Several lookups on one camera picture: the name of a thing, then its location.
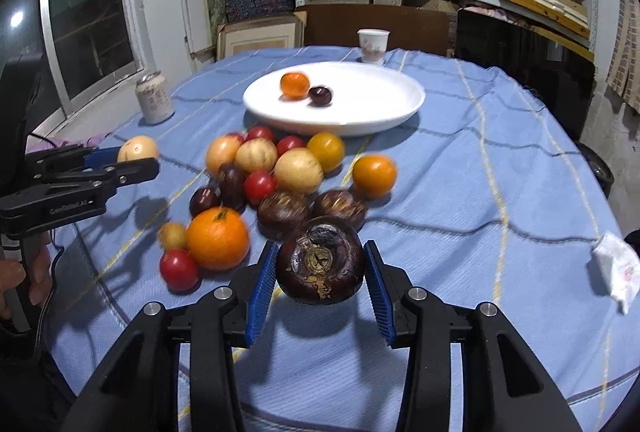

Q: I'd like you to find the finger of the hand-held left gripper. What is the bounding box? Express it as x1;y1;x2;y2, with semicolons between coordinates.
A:
26;145;132;176
36;157;161;204

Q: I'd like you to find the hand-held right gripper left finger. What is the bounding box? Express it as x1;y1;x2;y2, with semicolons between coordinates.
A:
57;241;281;432

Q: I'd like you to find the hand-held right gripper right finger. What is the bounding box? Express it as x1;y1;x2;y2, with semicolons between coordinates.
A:
362;239;583;432

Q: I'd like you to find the small yellow potato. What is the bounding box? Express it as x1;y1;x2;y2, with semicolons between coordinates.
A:
235;138;278;174
273;148;324;194
117;135;160;163

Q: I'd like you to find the large dark brown water chestnut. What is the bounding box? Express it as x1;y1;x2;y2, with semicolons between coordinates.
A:
313;189;368;230
275;215;366;305
257;191;312;241

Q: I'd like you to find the large orange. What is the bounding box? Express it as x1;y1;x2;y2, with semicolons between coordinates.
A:
186;207;251;272

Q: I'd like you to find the dark purple plum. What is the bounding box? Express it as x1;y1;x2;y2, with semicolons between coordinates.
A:
307;86;333;108
189;186;221;219

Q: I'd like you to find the small tan longan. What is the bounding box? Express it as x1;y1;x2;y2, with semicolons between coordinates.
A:
157;222;188;251

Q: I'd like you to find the yellow-orange tangerine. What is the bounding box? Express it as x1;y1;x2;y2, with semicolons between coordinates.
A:
352;153;398;199

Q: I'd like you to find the small yellow tangerine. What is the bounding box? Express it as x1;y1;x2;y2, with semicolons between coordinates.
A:
306;132;347;173

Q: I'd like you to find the white plate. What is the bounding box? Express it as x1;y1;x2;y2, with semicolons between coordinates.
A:
242;61;426;137

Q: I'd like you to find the person's left hand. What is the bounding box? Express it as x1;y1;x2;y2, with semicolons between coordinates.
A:
0;232;55;320

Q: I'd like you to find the purple cloth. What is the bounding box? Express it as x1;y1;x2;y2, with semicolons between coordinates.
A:
25;135;108;156

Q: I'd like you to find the white drink can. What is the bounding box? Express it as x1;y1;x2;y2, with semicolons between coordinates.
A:
136;71;176;123

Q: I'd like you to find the blue checked tablecloth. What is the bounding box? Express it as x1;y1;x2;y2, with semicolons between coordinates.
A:
45;46;640;432

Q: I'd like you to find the white leaning panel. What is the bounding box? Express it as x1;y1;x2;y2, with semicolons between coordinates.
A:
177;0;202;59

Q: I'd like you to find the small orange tangerine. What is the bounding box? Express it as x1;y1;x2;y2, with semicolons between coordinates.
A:
280;71;311;100

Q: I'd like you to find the framed picture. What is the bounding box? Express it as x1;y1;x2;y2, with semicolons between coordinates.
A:
217;12;307;60

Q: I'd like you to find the crumpled white tissue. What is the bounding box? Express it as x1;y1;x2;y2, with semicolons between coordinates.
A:
592;232;640;315

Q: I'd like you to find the black round object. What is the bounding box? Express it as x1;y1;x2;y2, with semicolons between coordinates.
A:
577;141;615;198

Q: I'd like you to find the white paper cup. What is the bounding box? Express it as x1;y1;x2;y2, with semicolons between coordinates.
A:
357;29;390;64

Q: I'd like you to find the brown board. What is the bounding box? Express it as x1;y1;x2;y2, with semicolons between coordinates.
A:
305;5;458;58

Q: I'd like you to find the black panel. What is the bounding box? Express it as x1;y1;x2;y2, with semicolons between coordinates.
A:
455;7;597;140

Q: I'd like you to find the hanging checked cloth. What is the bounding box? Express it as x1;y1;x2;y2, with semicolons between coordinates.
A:
605;0;640;115

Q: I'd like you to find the dark window with white frame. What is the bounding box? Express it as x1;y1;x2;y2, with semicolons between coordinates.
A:
40;0;151;115

